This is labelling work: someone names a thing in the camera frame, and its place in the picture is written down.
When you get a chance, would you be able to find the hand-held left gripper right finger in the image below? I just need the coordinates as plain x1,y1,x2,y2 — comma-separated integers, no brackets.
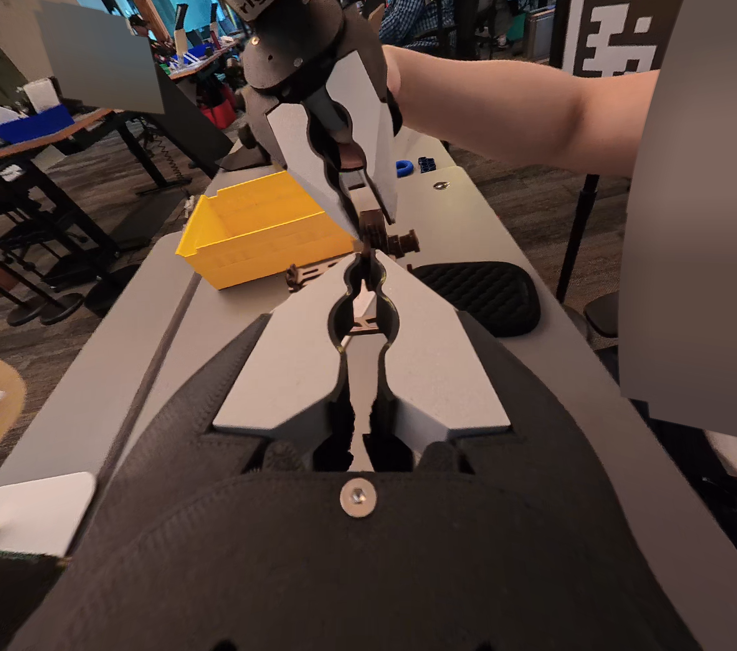
364,250,513,472

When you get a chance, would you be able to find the blue plastic bin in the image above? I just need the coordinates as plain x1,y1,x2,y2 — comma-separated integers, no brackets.
0,104,76,145

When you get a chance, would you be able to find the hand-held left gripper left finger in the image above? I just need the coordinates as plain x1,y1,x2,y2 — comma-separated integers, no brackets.
212,252,354,472

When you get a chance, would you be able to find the yellow plastic bin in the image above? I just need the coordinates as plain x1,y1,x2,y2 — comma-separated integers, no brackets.
175,170,358,290

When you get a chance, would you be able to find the wooden office desk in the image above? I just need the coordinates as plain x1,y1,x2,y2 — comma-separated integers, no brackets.
0,108,191,197

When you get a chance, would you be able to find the person's right forearm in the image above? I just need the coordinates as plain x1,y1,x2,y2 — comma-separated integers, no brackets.
383,45,660,179

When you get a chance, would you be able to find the white board stand base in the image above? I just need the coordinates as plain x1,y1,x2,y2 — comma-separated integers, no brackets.
0,471,97,558

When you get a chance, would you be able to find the black textured pad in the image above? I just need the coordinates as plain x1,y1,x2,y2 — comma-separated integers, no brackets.
411,261,542,339

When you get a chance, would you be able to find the brown wooden mechanical model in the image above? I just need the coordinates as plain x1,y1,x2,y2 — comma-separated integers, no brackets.
285,209,422,332

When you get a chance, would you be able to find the plywood board with smiley sticker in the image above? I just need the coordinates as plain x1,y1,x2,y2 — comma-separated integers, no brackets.
0,360,26,436

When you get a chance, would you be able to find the person's right hand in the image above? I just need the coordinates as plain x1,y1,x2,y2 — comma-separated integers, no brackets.
337,140,367,172

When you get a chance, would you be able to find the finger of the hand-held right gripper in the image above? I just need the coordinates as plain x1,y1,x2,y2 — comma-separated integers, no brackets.
265,101,370,250
330,53,400,227

